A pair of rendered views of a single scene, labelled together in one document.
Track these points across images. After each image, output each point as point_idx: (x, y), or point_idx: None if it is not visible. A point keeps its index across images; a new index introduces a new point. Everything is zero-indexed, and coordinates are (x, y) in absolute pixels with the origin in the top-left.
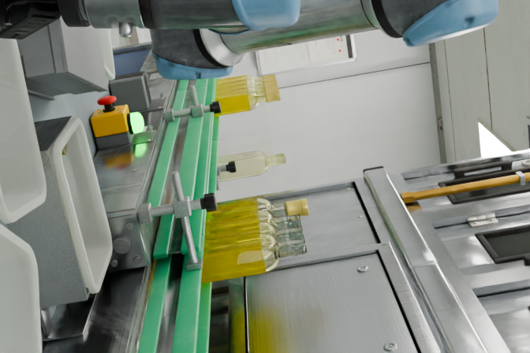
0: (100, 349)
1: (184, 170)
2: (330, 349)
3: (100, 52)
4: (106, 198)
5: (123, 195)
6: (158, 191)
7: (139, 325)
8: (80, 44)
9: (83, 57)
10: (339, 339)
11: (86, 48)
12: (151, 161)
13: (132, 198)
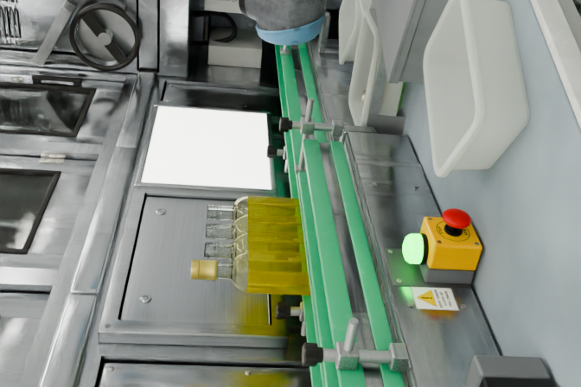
0: (341, 114)
1: (323, 193)
2: (203, 220)
3: (395, 47)
4: (380, 149)
5: (366, 149)
6: (339, 166)
7: (328, 136)
8: None
9: (381, 6)
10: (194, 226)
11: (386, 9)
12: (366, 206)
13: (355, 142)
